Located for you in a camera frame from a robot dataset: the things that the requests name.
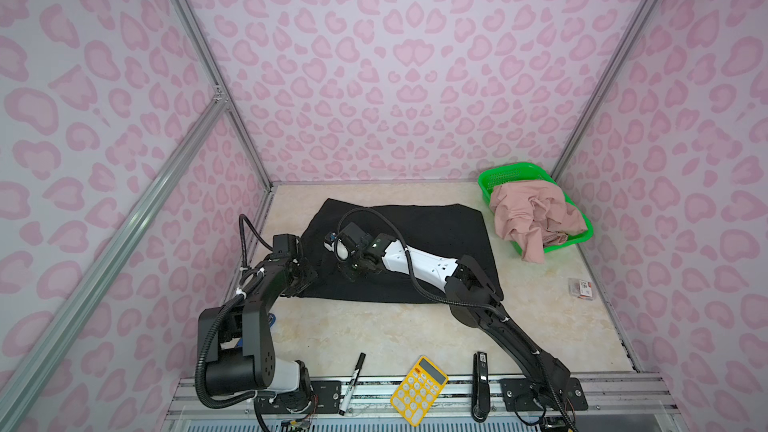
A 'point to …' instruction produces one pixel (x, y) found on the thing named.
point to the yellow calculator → (419, 390)
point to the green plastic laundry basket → (518, 246)
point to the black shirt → (457, 230)
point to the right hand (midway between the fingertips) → (345, 264)
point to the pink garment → (533, 216)
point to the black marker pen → (346, 401)
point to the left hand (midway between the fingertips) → (309, 272)
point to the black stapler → (481, 401)
